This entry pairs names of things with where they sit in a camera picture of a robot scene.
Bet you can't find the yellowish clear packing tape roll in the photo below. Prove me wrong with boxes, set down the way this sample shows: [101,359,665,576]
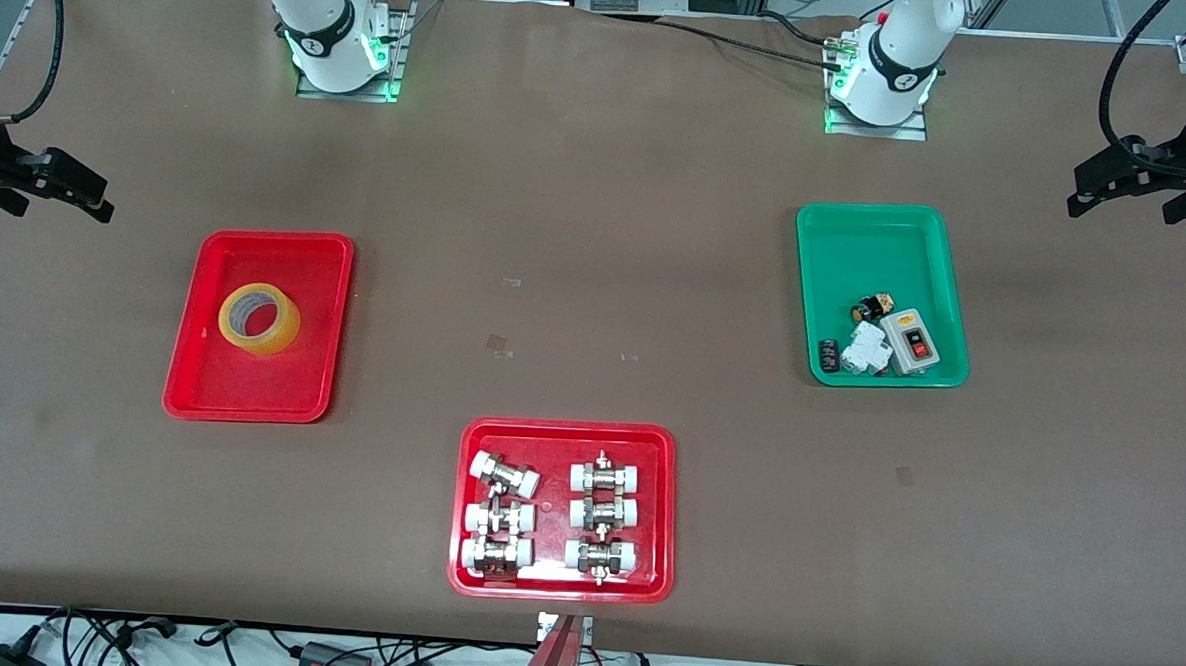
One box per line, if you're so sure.
[217,281,304,358]

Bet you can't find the green plastic tray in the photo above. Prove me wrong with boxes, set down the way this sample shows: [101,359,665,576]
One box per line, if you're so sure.
[789,200,978,393]

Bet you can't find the red plastic tray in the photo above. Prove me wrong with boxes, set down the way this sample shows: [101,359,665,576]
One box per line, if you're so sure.
[446,416,681,607]
[162,226,356,428]

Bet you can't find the small black orange coil component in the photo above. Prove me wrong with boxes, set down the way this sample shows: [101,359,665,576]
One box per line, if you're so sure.
[850,291,897,327]

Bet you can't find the white circuit breaker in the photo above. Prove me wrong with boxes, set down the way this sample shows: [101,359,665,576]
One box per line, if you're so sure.
[839,320,895,378]

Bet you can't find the metal pipe fitting white caps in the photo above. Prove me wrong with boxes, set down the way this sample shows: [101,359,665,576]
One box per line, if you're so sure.
[459,533,535,580]
[563,536,640,587]
[463,499,538,538]
[569,449,644,496]
[469,451,543,500]
[568,494,641,534]

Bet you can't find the black orange power brick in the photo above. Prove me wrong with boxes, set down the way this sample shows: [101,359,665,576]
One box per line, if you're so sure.
[296,640,377,666]

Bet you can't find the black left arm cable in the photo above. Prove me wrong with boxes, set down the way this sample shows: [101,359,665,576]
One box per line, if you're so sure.
[1095,0,1179,179]

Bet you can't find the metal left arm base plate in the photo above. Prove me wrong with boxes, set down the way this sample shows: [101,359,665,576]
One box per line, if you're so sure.
[820,33,935,143]

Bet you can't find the grey on-off switch box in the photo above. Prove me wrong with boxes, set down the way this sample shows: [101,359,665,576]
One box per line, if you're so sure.
[877,307,944,377]

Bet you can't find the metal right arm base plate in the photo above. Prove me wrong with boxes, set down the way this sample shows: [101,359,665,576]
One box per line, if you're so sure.
[296,0,410,104]

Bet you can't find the thin black table cable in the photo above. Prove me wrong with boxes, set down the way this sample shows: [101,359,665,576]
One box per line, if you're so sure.
[655,19,840,68]

